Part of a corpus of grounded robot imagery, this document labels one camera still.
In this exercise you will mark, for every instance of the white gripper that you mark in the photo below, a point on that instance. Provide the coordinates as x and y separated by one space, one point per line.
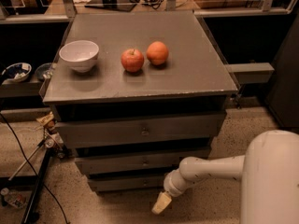
171 186

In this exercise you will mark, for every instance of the grey bottom drawer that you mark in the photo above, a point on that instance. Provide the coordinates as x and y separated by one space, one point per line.
126 182

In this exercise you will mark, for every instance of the grey drawer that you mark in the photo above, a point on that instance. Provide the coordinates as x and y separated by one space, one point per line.
137 161
126 182
112 132

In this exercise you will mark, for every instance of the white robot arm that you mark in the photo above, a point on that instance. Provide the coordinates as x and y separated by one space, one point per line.
268 172

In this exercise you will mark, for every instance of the grey middle drawer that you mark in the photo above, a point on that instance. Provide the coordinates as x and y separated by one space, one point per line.
137 161

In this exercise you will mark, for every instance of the grey drawer cabinet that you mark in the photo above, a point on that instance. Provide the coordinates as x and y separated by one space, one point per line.
135 93

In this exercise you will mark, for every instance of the grey top drawer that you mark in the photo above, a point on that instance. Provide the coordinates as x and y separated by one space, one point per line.
112 132

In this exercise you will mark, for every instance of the black tripod leg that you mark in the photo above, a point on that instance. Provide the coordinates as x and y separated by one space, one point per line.
30 216

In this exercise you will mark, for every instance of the white stick on floor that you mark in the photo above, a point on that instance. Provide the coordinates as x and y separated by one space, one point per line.
27 160

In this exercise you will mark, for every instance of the snack wrapper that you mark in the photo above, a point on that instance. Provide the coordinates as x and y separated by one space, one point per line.
47 121

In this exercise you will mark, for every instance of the red apple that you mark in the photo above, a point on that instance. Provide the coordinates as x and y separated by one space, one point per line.
132 60

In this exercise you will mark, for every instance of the plastic bottle on floor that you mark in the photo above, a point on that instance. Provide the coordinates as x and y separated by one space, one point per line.
13 198

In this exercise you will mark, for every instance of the orange fruit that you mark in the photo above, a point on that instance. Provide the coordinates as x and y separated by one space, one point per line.
157 53

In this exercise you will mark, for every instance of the grey side shelf block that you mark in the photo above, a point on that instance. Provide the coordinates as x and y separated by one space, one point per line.
250 73

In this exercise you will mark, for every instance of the white ceramic bowl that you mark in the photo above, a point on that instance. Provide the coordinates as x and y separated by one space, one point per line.
80 56

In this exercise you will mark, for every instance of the small dark bowl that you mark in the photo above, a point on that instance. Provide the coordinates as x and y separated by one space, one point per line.
44 71

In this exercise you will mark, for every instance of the blue patterned bowl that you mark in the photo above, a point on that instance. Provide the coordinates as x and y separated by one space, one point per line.
17 72

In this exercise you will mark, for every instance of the black monitor stand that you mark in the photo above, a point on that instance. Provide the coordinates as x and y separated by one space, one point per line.
115 5

